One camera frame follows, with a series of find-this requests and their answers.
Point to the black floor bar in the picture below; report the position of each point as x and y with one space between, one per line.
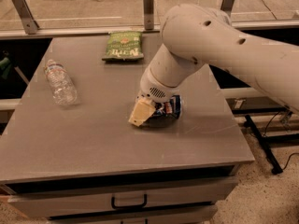
276 169

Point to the black lower drawer handle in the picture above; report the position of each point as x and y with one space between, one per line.
135 221

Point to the grey drawer cabinet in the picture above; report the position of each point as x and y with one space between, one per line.
65 164

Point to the middle metal railing bracket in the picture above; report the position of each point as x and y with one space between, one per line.
148 9

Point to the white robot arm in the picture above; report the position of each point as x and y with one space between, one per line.
193 36

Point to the clear plastic water bottle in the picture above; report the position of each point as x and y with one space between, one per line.
61 85

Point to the black upper drawer handle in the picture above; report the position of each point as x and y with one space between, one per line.
127 201

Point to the blue pepsi can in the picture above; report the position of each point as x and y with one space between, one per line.
165 114

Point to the left metal railing bracket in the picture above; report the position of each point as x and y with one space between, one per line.
28 22

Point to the black drawer handle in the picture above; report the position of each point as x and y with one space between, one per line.
127 201
135 221

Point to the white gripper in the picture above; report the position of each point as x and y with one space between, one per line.
153 90

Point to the green chip bag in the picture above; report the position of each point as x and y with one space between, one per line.
124 46

